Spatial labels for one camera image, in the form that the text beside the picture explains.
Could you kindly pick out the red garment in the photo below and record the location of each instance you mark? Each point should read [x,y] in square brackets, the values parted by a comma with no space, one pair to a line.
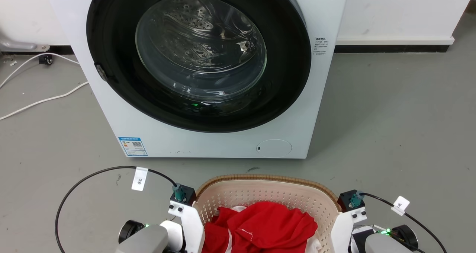
[267,227]

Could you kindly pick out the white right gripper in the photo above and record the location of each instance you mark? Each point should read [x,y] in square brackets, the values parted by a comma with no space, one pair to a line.
[342,229]

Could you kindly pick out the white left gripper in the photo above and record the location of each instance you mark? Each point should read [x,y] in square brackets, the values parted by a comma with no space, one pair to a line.
[191,223]

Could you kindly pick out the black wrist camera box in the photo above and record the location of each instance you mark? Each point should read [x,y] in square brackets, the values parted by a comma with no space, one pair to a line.
[186,194]
[347,201]

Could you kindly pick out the white front-loading washing machine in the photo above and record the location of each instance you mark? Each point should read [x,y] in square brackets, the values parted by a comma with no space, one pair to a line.
[319,96]

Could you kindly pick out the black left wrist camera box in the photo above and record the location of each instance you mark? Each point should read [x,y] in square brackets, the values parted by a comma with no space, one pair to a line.
[186,194]

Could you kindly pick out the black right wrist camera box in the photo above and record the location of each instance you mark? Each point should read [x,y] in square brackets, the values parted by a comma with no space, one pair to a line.
[347,201]

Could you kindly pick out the beige perforated laundry basket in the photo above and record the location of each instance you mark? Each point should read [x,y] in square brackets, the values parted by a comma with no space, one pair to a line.
[267,191]

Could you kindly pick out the round white filter cover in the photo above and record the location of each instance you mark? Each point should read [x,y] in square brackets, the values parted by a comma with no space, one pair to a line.
[274,148]

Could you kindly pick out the blue energy label sticker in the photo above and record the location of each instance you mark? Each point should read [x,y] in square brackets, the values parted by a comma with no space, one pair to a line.
[133,146]

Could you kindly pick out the black round washer door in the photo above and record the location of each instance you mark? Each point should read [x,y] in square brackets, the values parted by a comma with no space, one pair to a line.
[122,78]

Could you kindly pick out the small black floor fitting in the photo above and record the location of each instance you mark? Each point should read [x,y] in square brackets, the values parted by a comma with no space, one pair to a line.
[45,59]

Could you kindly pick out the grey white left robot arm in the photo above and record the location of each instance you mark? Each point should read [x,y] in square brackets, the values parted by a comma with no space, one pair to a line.
[148,240]

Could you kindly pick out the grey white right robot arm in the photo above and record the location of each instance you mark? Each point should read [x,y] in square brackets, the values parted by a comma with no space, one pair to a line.
[383,243]

